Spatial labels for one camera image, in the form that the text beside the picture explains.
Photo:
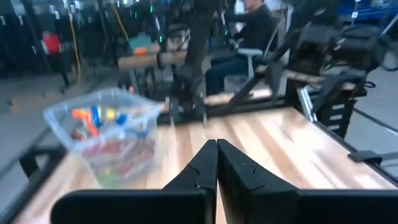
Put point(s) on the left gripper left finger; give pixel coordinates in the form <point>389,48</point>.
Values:
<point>192,199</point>

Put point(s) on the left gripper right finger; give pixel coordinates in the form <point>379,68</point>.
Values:
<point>248,193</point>

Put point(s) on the yellow and red ramen packet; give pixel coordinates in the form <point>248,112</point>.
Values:
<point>124,151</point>

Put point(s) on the neighbouring black robot arm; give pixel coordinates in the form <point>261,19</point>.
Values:
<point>317,43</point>

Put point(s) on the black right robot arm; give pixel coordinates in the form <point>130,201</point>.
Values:
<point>196,62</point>

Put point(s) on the clear plastic food container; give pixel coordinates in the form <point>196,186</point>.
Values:
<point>105,137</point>

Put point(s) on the neighbouring wooden robot table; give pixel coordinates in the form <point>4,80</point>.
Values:
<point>311,77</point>

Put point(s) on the grey office chair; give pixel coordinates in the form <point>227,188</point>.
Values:
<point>252,59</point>

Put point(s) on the distant wooden table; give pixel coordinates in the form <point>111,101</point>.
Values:
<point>149,59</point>

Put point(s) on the seated person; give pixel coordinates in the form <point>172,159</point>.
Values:
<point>248,40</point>

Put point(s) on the teal box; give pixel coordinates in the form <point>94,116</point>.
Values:
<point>140,43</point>

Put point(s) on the red hanging object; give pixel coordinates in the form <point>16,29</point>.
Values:
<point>51,43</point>

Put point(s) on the black triangular bracket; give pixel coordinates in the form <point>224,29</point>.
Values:
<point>365,156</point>

